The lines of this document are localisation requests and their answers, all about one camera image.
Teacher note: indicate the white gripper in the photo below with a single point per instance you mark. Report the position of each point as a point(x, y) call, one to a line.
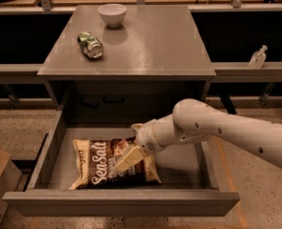
point(146, 136)

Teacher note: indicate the brown SenSalt chip bag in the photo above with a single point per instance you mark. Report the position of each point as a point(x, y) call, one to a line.
point(95, 160)

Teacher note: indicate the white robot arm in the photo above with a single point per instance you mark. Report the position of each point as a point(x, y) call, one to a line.
point(192, 121)

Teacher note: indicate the open grey top drawer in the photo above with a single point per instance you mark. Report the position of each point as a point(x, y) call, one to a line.
point(188, 188)

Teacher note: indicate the grey cabinet counter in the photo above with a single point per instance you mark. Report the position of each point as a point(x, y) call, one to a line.
point(132, 96)

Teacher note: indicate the crushed green soda can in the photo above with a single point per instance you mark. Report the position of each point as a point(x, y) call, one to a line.
point(90, 45)

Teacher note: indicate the white ceramic bowl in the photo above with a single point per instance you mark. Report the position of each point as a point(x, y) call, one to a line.
point(112, 14)

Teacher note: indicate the clear sanitizer pump bottle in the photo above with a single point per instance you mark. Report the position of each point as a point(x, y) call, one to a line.
point(258, 58)

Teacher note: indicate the grey metal rail shelf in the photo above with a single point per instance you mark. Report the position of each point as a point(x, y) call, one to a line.
point(242, 70)

